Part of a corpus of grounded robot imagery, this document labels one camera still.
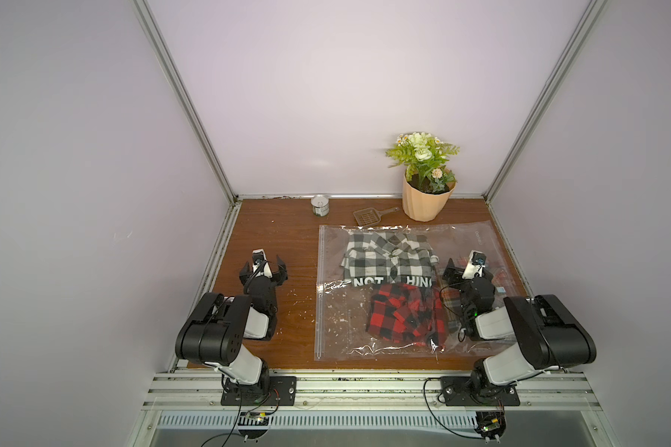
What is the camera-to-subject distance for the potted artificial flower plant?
940 mm

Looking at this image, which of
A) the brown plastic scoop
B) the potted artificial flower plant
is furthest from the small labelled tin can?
the potted artificial flower plant

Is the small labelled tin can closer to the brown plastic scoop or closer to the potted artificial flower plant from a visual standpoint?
the brown plastic scoop
